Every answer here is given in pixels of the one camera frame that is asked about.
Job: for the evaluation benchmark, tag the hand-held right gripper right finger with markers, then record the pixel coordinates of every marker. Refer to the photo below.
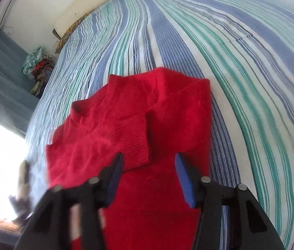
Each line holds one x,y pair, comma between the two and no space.
183,179

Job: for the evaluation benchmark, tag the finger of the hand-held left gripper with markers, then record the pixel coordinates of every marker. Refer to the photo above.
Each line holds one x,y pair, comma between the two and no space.
24,173

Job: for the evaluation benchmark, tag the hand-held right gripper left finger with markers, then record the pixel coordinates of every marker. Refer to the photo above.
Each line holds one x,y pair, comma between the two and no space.
114,177

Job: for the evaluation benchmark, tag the red sweater with dog print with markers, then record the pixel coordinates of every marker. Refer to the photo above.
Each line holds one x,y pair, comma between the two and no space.
162,125

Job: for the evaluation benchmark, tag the pile of assorted clothes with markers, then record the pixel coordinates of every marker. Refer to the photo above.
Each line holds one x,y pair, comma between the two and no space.
33,60

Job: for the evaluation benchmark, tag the blue curtain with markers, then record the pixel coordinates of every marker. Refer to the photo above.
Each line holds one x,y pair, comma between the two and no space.
0,83

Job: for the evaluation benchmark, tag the striped blue green bed blanket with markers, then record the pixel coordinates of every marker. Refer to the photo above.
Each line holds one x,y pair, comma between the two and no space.
240,83

